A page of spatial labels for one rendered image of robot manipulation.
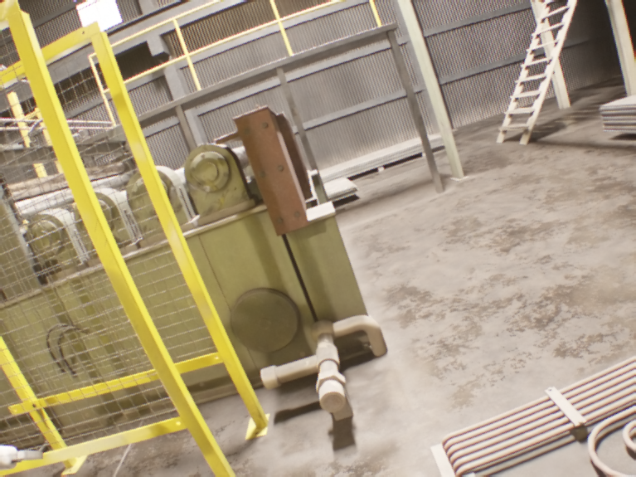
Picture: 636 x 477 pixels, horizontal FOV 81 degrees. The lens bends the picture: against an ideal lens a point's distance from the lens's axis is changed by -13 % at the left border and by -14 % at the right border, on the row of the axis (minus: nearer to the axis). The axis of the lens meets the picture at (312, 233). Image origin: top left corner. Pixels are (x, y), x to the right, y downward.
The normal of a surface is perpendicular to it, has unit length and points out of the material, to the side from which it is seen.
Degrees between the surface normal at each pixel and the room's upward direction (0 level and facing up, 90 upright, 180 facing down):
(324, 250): 90
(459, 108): 90
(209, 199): 90
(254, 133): 90
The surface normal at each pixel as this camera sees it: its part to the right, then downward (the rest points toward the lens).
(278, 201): 0.03, 0.23
